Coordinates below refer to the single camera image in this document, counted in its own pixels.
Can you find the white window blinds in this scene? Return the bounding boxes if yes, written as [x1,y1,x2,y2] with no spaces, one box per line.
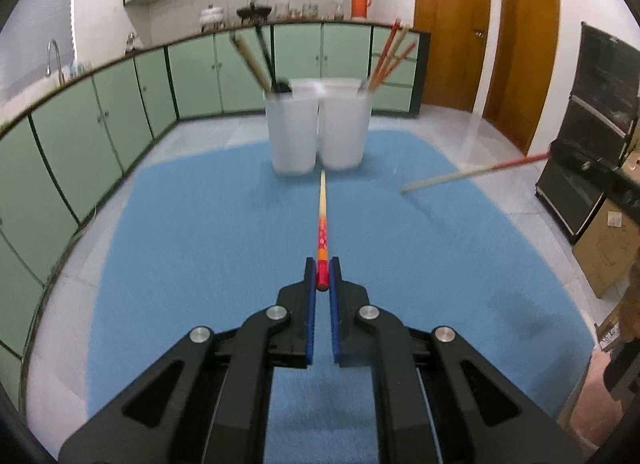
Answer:
[0,0,76,104]

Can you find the black metal rack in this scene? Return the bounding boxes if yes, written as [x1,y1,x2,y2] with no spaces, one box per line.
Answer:
[536,21,640,245]

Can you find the red floral wooden chopstick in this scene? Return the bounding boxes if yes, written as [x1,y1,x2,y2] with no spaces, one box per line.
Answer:
[375,41,418,92]
[400,153,553,193]
[314,170,332,292]

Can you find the person's right leg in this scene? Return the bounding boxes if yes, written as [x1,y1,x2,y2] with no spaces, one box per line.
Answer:
[570,349,640,450]

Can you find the person's dark clothing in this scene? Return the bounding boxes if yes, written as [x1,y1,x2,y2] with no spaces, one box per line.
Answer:
[602,341,640,397]

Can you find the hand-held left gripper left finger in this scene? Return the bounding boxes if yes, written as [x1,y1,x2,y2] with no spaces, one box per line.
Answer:
[59,256,318,464]

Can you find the black chopstick silver band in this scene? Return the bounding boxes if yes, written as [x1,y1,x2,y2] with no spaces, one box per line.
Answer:
[254,26,278,92]

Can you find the wooden door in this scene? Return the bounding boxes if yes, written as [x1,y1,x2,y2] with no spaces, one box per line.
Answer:
[414,0,493,112]
[482,0,560,155]

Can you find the white translucent plastic container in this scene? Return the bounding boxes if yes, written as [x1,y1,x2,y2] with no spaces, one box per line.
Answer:
[316,78,373,171]
[264,78,321,175]

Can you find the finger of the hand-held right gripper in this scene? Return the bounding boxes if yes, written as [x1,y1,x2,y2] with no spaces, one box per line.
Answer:
[548,142,607,181]

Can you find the plain wooden chopstick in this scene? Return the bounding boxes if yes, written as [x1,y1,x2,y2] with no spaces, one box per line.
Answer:
[229,34,268,93]
[236,32,275,93]

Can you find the blue table mat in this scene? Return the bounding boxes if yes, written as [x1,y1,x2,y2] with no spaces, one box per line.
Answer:
[86,130,596,464]

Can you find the brown cardboard box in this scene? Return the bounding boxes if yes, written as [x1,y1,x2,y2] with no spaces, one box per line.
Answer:
[572,199,640,297]

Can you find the metal kitchen faucet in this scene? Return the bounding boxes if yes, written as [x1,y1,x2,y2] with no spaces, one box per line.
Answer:
[46,40,64,79]

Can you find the green lower kitchen cabinets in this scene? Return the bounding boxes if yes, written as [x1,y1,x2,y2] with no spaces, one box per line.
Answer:
[0,24,432,385]

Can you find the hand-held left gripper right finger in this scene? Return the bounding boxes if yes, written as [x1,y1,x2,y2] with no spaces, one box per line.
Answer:
[327,256,583,464]

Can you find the red orange wooden chopstick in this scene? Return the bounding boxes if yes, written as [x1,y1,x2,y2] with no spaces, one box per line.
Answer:
[367,18,403,92]

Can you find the black wok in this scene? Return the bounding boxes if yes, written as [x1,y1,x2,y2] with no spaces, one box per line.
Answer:
[236,1,273,22]

